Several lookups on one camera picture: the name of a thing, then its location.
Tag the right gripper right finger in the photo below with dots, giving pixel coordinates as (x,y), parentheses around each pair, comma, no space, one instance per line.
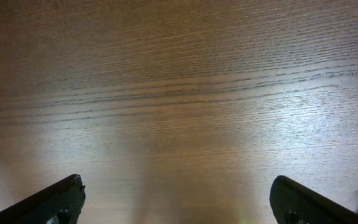
(294,203)

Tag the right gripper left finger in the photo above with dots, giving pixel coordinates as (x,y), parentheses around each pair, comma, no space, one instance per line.
(59,203)

